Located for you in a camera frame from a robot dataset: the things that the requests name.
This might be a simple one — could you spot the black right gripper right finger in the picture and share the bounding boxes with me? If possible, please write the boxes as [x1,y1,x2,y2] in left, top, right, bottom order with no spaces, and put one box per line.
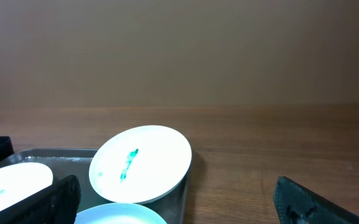
[273,176,359,224]

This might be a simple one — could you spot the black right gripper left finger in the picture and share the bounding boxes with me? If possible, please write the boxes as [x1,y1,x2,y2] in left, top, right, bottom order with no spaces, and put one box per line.
[0,175,82,224]

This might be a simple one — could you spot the white plate tray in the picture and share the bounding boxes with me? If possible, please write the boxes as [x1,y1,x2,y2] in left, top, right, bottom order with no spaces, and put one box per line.
[74,203,166,224]
[0,162,54,211]

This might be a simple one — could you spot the white plate tray corner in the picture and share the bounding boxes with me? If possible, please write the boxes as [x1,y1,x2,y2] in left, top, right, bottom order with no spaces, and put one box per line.
[89,125,192,204]

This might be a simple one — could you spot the grey serving tray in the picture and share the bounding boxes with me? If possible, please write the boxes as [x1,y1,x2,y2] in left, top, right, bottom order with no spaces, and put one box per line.
[0,149,190,224]

